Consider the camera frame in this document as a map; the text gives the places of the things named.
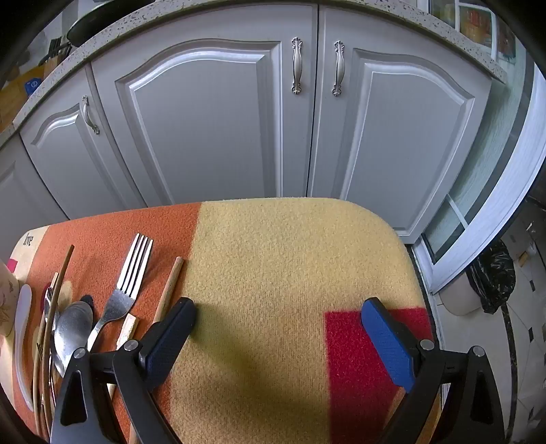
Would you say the orange yellow red printed blanket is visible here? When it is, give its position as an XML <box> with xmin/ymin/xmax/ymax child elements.
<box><xmin>0</xmin><ymin>196</ymin><xmax>442</xmax><ymax>444</ymax></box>

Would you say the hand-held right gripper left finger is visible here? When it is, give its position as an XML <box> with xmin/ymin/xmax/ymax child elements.
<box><xmin>49</xmin><ymin>296</ymin><xmax>198</xmax><ymax>444</ymax></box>

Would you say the white ceramic spoon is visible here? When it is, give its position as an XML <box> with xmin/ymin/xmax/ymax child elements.
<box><xmin>13</xmin><ymin>284</ymin><xmax>35</xmax><ymax>413</ymax></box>

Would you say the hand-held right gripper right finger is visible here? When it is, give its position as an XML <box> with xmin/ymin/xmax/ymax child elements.
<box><xmin>360</xmin><ymin>296</ymin><xmax>508</xmax><ymax>444</ymax></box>

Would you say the wooden knife block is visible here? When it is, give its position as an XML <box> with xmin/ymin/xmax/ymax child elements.
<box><xmin>40</xmin><ymin>38</ymin><xmax>71</xmax><ymax>73</ymax></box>

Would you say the black wok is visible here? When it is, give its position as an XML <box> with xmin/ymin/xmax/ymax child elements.
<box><xmin>66</xmin><ymin>0</ymin><xmax>141</xmax><ymax>45</ymax></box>

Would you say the dark wooden chopstick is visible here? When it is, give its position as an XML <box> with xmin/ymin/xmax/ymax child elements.
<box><xmin>34</xmin><ymin>244</ymin><xmax>75</xmax><ymax>436</ymax></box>

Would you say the metal fork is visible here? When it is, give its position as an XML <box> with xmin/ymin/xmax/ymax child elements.
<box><xmin>86</xmin><ymin>233</ymin><xmax>154</xmax><ymax>353</ymax></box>

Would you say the floral cup with teal rim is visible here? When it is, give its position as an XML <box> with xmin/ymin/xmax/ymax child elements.
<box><xmin>0</xmin><ymin>260</ymin><xmax>20</xmax><ymax>338</ymax></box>

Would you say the wooden cutting board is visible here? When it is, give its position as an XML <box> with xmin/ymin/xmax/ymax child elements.
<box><xmin>0</xmin><ymin>64</ymin><xmax>47</xmax><ymax>133</ymax></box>

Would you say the white trash bin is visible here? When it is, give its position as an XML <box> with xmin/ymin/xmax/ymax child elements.
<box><xmin>439</xmin><ymin>260</ymin><xmax>487</xmax><ymax>317</ymax></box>

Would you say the black trash bag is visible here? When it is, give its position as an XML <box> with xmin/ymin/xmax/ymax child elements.
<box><xmin>469</xmin><ymin>241</ymin><xmax>517</xmax><ymax>314</ymax></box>

